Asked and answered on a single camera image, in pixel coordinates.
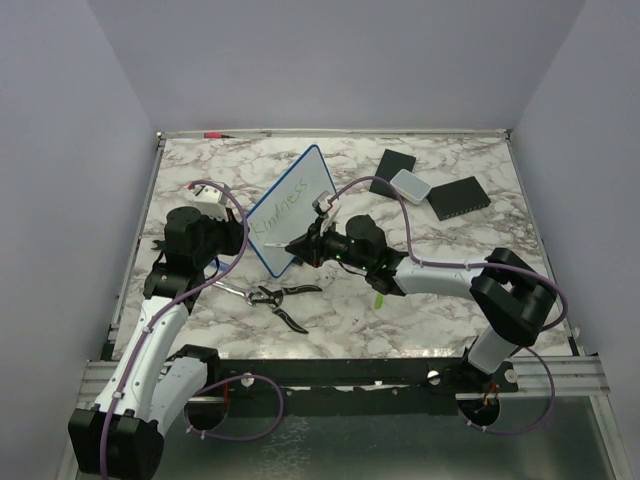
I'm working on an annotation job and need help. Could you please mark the aluminium table frame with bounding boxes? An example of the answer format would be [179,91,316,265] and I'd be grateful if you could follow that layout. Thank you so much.
[54,127,626,480]

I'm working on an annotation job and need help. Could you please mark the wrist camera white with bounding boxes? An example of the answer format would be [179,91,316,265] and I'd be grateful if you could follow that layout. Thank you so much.
[189,184,229,222]
[312,191,341,237]

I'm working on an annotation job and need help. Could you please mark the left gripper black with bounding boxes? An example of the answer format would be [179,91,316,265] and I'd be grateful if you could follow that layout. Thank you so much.
[196,206,250,268]

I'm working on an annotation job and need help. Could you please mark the blue framed whiteboard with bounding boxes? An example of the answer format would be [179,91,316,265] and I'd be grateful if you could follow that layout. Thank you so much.
[247,144,336,278]

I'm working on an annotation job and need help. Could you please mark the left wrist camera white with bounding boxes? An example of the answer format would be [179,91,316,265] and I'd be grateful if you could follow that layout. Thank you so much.
[189,184,229,222]

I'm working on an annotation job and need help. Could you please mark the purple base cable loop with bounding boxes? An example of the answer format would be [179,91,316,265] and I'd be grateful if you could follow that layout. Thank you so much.
[183,373,286,442]

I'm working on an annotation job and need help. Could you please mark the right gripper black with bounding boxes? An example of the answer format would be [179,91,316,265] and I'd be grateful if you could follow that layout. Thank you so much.
[287,217,370,272]

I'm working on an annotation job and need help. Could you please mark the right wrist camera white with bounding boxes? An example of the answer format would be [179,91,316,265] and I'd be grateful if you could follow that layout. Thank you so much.
[312,191,341,237]

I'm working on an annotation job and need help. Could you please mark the white small router box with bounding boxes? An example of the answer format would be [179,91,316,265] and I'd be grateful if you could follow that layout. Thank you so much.
[390,169,431,205]

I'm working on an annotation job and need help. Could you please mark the black network switch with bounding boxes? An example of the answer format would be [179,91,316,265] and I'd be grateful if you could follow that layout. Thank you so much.
[427,176,491,221]

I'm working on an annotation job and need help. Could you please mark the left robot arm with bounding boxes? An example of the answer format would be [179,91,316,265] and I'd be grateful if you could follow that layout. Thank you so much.
[68,206,246,479]

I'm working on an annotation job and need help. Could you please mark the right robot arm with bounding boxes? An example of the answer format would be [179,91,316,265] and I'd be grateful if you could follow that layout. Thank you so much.
[285,215,557,391]

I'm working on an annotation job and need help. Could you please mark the black handled pliers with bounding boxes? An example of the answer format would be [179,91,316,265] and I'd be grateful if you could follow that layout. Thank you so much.
[251,283,324,335]

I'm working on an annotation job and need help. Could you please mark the red pen at back rail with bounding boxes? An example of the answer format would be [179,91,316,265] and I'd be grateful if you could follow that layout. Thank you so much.
[203,132,235,139]

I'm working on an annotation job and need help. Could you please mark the black flat box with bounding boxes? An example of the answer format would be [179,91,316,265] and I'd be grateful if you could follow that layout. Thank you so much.
[369,149,416,200]

